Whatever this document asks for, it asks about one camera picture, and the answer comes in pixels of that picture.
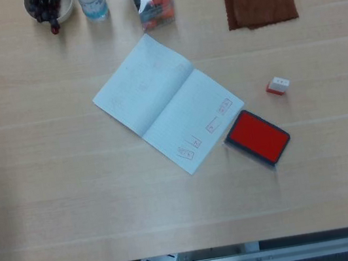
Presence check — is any red ink pad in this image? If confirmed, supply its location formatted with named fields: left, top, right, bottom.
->
left=217, top=102, right=296, bottom=181

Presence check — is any dark grape bunch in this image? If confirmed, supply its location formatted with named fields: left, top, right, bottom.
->
left=26, top=0, right=69, bottom=39

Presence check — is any open white notebook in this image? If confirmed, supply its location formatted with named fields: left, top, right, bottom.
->
left=83, top=20, right=255, bottom=190

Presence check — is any white bowl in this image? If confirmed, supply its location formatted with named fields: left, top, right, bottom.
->
left=23, top=0, right=78, bottom=28

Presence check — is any small red white stamp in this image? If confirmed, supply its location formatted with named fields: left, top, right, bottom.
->
left=264, top=74, right=292, bottom=98

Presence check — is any clear plastic water bottle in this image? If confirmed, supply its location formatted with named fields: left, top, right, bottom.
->
left=73, top=0, right=111, bottom=26

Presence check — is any clear bag of snacks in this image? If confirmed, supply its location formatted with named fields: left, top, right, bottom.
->
left=129, top=0, right=178, bottom=34

